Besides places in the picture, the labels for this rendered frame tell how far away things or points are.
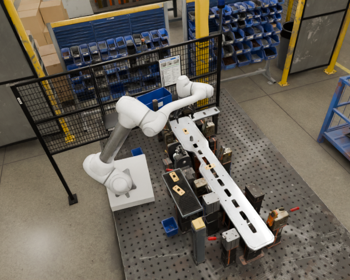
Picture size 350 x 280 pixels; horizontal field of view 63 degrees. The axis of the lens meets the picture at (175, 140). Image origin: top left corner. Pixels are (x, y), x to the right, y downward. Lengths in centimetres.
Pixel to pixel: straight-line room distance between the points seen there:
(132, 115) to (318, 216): 160
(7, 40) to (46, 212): 191
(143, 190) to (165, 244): 46
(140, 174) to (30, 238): 158
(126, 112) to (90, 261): 177
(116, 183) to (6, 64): 219
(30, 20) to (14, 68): 229
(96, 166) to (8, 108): 220
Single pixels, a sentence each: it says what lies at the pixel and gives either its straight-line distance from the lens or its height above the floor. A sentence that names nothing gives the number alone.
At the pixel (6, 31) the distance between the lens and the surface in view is 365.
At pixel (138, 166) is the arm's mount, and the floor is 95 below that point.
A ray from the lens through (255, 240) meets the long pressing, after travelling 193.
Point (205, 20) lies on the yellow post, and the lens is 283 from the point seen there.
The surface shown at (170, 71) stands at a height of 130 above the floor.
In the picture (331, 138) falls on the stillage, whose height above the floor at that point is 19.
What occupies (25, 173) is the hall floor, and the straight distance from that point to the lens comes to 417.
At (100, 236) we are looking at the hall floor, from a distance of 321.
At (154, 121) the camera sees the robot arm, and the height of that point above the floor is 158.
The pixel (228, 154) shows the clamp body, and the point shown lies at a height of 103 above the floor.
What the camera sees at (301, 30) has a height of 88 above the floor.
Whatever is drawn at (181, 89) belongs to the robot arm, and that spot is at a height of 148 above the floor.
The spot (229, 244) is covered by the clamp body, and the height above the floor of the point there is 103.
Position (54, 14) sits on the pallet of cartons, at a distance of 633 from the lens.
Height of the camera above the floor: 268
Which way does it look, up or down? 43 degrees down
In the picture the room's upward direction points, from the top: 6 degrees counter-clockwise
